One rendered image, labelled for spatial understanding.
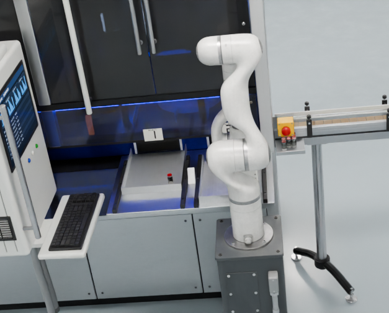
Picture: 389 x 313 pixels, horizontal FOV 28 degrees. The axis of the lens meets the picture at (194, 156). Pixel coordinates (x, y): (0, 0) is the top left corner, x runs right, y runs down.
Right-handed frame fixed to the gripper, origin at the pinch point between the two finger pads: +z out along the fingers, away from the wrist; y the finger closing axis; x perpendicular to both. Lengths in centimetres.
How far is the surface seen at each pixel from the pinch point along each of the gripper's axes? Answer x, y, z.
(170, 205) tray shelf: -1.8, 31.9, 4.4
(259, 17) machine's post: -39, -10, -60
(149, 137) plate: -39, 43, -8
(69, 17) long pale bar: -32, 66, -70
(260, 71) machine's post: -39, -9, -36
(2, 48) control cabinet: -16, 91, -66
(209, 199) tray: -1.7, 15.6, 2.3
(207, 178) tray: -20.6, 17.4, 4.1
